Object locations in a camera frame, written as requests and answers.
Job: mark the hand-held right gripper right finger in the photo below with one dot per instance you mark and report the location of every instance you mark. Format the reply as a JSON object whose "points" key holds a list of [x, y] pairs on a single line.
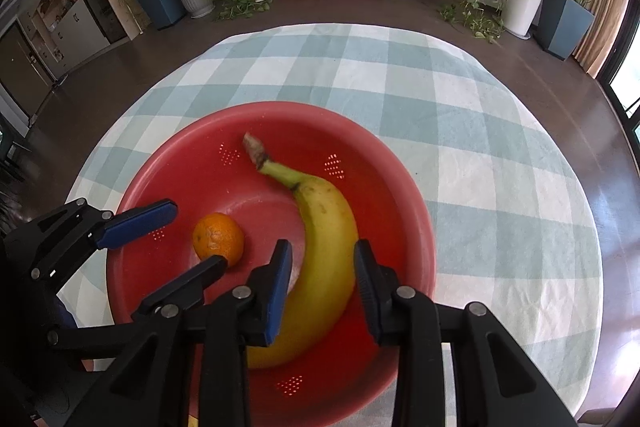
{"points": [[365, 292]]}

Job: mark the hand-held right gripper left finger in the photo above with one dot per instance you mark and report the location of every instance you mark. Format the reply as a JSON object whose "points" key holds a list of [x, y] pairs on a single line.
{"points": [[280, 292]]}

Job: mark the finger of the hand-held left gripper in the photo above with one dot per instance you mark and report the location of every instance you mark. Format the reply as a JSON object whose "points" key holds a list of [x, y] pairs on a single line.
{"points": [[140, 224], [187, 282]]}

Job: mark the orange mandarin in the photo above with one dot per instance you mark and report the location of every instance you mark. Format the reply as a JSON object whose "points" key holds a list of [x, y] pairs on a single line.
{"points": [[217, 237]]}

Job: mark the banana with brown frayed stem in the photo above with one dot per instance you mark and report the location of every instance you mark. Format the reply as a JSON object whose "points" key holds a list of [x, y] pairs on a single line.
{"points": [[325, 227]]}

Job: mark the red plastic colander basin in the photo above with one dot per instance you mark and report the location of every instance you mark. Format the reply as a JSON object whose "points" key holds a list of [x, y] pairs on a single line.
{"points": [[225, 187]]}

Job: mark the white storage cabinets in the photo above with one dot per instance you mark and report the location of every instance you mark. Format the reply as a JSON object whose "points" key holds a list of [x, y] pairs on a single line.
{"points": [[75, 27]]}

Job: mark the green white checked tablecloth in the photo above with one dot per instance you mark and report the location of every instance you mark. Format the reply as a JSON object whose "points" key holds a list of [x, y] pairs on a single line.
{"points": [[400, 82]]}

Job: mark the black framed glass sliding door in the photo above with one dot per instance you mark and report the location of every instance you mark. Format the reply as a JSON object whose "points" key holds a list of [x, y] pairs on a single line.
{"points": [[622, 72]]}

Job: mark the beige curtain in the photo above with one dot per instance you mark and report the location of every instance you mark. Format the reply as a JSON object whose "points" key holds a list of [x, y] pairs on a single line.
{"points": [[602, 27]]}

